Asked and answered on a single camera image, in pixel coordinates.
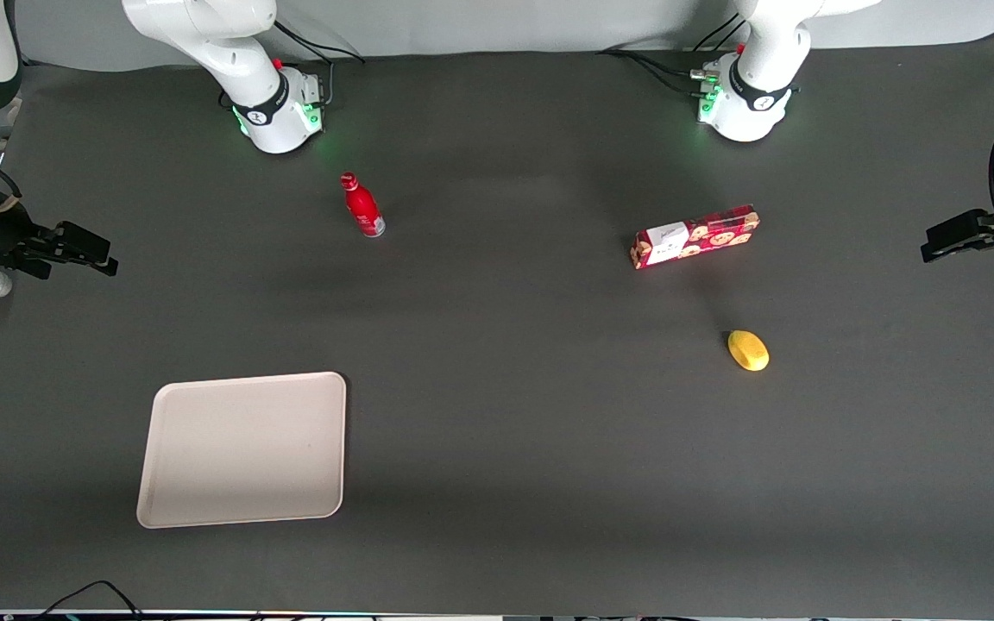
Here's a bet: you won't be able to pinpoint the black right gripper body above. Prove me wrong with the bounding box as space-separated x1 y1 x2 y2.
0 195 60 279

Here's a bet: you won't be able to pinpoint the red coke bottle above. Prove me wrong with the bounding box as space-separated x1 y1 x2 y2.
340 172 387 238

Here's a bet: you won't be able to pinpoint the beige plastic tray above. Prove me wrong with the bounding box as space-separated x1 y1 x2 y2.
135 371 348 530

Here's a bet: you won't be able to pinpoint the yellow lemon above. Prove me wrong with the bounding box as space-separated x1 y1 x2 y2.
727 329 771 373

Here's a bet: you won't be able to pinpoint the red cookie box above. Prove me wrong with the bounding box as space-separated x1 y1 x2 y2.
630 204 762 271

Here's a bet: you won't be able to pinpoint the dark grey table mat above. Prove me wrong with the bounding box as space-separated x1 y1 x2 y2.
0 30 994 618

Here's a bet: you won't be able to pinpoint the black right arm base cable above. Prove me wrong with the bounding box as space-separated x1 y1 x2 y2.
273 19 367 109

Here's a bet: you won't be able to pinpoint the black cable at table edge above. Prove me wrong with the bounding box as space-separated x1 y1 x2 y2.
29 580 146 621

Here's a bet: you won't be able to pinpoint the black left arm base cables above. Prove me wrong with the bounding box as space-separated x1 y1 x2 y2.
598 12 750 97

